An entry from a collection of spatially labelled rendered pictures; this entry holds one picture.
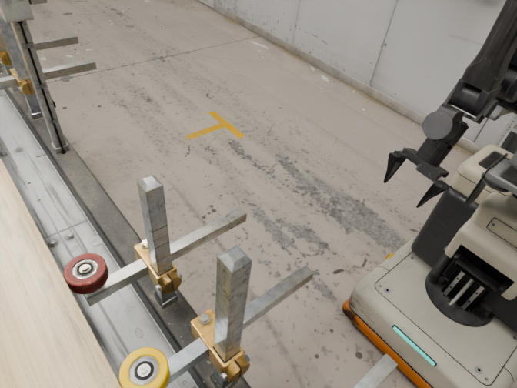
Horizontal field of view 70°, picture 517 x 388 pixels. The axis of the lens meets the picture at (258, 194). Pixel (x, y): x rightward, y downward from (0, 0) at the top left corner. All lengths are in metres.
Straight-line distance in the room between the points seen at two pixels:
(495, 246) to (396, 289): 0.55
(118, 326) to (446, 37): 2.82
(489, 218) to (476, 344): 0.62
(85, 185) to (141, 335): 0.53
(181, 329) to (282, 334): 0.86
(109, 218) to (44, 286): 0.41
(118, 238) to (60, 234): 0.23
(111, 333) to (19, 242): 0.33
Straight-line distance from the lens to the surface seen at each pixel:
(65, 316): 0.80
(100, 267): 0.83
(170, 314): 0.98
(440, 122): 0.82
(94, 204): 1.25
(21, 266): 0.89
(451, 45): 3.17
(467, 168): 1.51
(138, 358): 0.72
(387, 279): 1.69
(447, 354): 1.62
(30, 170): 1.58
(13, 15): 1.26
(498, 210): 1.22
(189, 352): 0.78
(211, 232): 0.96
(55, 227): 1.34
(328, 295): 1.90
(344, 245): 2.12
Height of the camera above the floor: 1.56
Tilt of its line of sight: 43 degrees down
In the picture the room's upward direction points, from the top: 8 degrees clockwise
